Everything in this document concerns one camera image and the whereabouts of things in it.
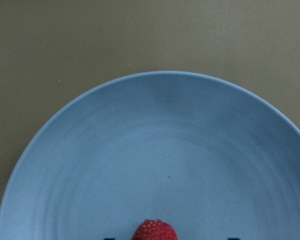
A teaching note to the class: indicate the blue round plate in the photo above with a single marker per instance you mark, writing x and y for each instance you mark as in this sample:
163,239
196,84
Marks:
208,157

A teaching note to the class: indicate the red strawberry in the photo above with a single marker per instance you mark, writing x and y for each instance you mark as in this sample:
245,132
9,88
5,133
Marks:
154,230

